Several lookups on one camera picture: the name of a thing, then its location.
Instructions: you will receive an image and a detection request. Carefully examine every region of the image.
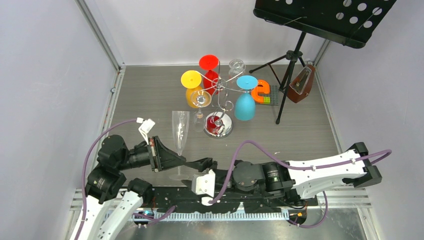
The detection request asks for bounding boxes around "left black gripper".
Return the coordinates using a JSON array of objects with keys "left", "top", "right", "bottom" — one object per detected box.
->
[{"left": 118, "top": 134, "right": 187, "bottom": 170}]

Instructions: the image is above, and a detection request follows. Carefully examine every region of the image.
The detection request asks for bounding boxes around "clear champagne flute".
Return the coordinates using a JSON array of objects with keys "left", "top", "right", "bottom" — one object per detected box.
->
[{"left": 168, "top": 110, "right": 191, "bottom": 182}]

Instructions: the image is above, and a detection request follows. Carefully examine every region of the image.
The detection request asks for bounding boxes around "chrome wine glass rack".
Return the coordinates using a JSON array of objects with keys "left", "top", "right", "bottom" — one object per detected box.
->
[{"left": 202, "top": 73, "right": 236, "bottom": 139}]

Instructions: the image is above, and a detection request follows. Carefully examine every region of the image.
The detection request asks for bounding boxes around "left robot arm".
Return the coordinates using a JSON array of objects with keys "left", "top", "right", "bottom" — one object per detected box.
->
[{"left": 70, "top": 134, "right": 187, "bottom": 240}]

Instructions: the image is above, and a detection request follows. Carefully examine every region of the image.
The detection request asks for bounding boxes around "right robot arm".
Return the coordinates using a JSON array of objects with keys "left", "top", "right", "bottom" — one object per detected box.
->
[{"left": 182, "top": 142, "right": 391, "bottom": 206}]

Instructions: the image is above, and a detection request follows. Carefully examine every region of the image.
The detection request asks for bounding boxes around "clear wine glass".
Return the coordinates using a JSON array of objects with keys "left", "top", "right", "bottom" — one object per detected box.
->
[{"left": 190, "top": 90, "right": 212, "bottom": 132}]

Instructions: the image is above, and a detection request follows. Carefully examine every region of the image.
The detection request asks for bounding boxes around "yellow wine glass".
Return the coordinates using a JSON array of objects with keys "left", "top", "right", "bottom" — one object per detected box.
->
[{"left": 180, "top": 70, "right": 203, "bottom": 109}]

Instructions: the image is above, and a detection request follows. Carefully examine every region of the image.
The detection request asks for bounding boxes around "blue wine glass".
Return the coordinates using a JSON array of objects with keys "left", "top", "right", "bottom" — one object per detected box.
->
[{"left": 234, "top": 75, "right": 258, "bottom": 121}]

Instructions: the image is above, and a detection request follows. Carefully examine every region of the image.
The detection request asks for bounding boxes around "red wine glass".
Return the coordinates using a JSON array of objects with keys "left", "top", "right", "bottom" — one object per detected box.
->
[{"left": 199, "top": 54, "right": 220, "bottom": 96}]

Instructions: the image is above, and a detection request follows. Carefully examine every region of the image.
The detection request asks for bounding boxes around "small clear glass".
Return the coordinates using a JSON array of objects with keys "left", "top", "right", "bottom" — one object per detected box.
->
[{"left": 228, "top": 59, "right": 246, "bottom": 80}]

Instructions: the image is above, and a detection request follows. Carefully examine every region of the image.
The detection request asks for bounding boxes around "green lego brick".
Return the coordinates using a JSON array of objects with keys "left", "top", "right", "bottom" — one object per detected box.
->
[{"left": 262, "top": 96, "right": 271, "bottom": 105}]

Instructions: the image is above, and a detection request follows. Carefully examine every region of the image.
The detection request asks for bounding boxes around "orange letter e toy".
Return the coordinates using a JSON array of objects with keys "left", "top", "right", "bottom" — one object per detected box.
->
[{"left": 250, "top": 79, "right": 271, "bottom": 104}]

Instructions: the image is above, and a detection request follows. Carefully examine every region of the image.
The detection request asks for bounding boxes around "grey lego baseplate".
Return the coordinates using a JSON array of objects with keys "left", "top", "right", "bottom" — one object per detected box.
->
[{"left": 265, "top": 85, "right": 280, "bottom": 106}]

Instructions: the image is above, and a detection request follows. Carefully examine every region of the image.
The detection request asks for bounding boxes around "brown wooden metronome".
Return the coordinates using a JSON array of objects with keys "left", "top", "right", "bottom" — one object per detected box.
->
[{"left": 287, "top": 64, "right": 316, "bottom": 103}]

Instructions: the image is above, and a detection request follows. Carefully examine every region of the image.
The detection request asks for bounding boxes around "black music stand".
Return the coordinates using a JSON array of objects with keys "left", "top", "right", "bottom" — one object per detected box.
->
[{"left": 249, "top": 0, "right": 398, "bottom": 125}]

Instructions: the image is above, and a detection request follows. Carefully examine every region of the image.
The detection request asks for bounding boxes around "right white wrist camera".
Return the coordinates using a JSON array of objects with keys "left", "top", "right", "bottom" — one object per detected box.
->
[{"left": 192, "top": 169, "right": 216, "bottom": 206}]

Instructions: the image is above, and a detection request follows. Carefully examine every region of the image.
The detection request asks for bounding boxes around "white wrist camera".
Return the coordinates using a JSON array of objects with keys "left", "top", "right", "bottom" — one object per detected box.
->
[
  {"left": 136, "top": 117, "right": 156, "bottom": 145},
  {"left": 192, "top": 169, "right": 216, "bottom": 206}
]

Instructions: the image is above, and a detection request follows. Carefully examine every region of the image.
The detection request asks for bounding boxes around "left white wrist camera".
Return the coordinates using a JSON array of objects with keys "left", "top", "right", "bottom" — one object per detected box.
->
[{"left": 136, "top": 117, "right": 156, "bottom": 145}]

